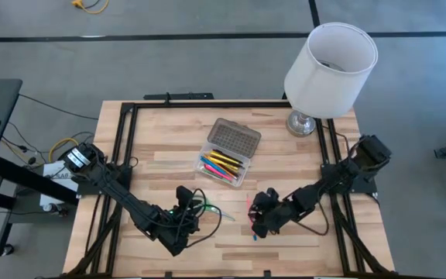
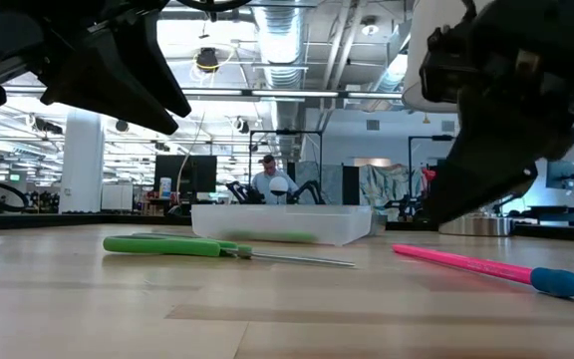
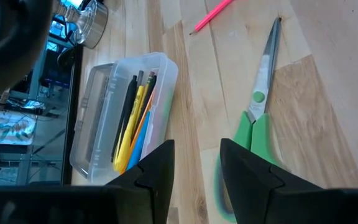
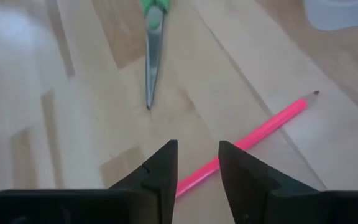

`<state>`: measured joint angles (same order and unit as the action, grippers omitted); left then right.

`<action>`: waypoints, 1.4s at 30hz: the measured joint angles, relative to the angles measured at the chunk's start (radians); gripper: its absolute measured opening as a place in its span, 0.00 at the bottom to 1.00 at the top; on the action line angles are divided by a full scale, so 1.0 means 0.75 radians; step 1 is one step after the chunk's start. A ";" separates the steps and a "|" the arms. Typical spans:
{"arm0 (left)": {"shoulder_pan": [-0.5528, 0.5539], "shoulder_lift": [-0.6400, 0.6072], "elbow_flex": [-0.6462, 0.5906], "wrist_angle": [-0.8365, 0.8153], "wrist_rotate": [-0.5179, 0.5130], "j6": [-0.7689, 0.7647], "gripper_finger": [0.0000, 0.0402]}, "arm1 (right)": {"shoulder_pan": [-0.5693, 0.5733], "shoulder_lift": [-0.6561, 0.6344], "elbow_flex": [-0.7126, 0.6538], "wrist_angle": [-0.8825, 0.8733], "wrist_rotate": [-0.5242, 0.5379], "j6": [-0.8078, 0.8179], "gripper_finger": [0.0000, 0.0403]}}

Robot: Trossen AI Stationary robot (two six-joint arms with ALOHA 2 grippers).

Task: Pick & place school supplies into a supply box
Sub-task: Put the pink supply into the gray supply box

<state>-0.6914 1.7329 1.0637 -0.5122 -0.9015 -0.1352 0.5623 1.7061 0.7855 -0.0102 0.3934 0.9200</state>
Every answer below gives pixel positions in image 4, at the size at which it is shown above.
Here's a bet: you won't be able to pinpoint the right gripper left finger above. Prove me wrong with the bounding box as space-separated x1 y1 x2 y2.
107 139 179 224

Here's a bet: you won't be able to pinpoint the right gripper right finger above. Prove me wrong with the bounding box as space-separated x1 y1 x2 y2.
218 141 320 224

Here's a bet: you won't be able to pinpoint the pink pencil with blue cap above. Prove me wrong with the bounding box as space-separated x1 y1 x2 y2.
175 90 320 198

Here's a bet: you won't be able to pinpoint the green handled scissors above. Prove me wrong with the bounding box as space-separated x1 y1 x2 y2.
140 0 170 110

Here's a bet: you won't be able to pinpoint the clear box with grey lid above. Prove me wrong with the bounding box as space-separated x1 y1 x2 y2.
303 0 358 32

